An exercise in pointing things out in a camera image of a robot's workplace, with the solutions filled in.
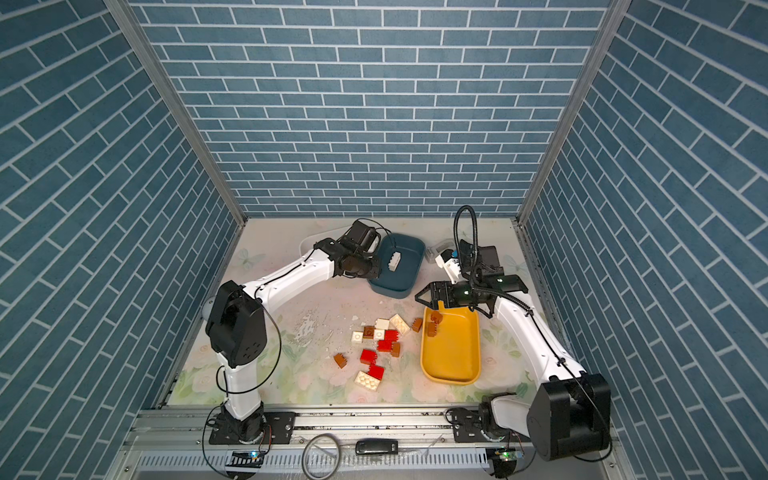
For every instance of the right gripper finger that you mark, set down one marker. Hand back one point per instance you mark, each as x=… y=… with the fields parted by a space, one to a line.
x=423 y=291
x=433 y=302

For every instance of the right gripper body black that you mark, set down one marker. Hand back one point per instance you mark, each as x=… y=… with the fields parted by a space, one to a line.
x=460 y=294

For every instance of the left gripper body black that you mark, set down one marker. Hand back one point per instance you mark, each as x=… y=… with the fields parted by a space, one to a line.
x=364 y=265

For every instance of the long white lego brick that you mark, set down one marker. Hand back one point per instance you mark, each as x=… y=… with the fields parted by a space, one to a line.
x=394 y=261

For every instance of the brown lego brick low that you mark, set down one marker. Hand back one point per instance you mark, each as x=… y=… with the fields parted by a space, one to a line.
x=340 y=360

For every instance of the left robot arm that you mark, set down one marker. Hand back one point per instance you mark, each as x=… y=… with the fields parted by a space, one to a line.
x=236 y=324

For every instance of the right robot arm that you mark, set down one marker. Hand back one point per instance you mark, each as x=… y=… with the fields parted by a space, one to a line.
x=569 y=415

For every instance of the teal plastic bin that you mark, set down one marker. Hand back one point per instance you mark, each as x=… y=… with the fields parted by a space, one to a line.
x=398 y=284

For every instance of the grey small box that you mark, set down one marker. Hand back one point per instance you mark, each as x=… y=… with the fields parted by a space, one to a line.
x=434 y=251

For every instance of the cream long lego brick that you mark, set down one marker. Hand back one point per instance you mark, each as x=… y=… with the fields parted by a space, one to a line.
x=396 y=322

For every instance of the white plastic bin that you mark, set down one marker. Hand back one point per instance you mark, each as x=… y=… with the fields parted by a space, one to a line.
x=308 y=243

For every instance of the red lego cluster brick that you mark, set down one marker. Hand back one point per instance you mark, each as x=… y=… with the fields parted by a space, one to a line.
x=386 y=339

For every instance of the yellow plastic bin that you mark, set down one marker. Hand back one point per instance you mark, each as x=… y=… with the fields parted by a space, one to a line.
x=451 y=350

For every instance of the red lego brick middle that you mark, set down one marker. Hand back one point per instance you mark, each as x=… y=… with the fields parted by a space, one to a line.
x=368 y=357

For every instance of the red lego brick bottom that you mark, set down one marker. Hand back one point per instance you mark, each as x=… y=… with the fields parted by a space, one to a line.
x=376 y=371

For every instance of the cream lego brick bottom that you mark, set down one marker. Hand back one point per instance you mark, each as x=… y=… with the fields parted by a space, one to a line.
x=367 y=381

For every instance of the white dome timer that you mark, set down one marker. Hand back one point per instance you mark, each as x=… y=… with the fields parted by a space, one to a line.
x=206 y=309

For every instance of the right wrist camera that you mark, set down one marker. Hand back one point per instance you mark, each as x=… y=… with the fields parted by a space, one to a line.
x=449 y=261

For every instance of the black remote on rail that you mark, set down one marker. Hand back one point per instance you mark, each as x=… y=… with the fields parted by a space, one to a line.
x=376 y=446

